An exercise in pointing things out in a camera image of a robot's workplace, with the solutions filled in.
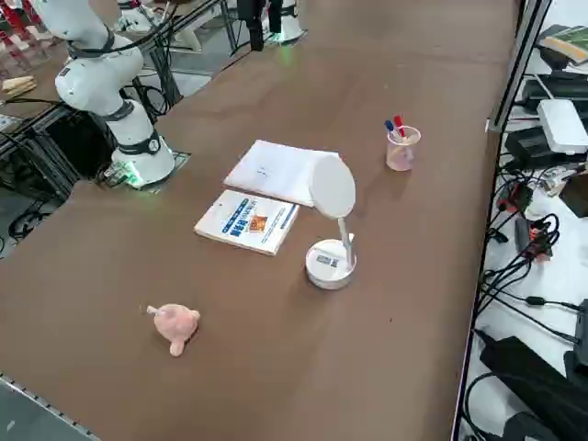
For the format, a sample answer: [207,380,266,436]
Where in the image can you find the black cable with inline box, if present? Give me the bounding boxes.
[481,275,588,318]

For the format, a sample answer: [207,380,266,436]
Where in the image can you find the grey metal table rail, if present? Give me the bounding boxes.
[0,371,102,441]

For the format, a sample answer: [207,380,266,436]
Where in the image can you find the brown cardboard box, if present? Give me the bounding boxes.
[559,170,588,218]

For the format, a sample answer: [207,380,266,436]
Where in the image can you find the white foldable desk lamp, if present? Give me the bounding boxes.
[305,153,358,291]

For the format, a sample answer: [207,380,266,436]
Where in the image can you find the pink plush toy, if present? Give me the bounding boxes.
[145,302,202,357]

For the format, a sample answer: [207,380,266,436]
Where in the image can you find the black and red plug bundle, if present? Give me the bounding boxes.
[514,214,562,264]

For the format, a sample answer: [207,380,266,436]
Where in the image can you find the black flat box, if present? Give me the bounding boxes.
[504,127,560,167]

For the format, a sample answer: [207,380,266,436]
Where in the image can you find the clear pink pen cup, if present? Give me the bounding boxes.
[385,126,423,172]

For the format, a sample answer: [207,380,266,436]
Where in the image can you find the large black power adapter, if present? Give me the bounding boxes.
[477,334,588,414]

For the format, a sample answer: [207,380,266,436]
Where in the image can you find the black flat device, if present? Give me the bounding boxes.
[521,73,588,116]

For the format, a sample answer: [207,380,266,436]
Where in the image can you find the stacked wooden blocks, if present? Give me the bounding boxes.
[2,75,38,98]

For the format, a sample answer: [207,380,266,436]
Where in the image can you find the white router box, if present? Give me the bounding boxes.
[536,98,588,155]

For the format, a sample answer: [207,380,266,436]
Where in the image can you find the black metal frame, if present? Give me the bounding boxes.
[0,103,116,203]

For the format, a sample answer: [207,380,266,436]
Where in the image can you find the aluminium frame post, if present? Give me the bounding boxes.
[487,0,552,134]

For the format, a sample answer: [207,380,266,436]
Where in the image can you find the white and blue book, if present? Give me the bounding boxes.
[193,188,300,257]

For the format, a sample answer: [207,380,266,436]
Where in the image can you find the green and yellow book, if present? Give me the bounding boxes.
[537,23,588,66]

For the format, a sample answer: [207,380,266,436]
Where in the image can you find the white clipboard with paper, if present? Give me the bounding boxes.
[223,139,344,209]

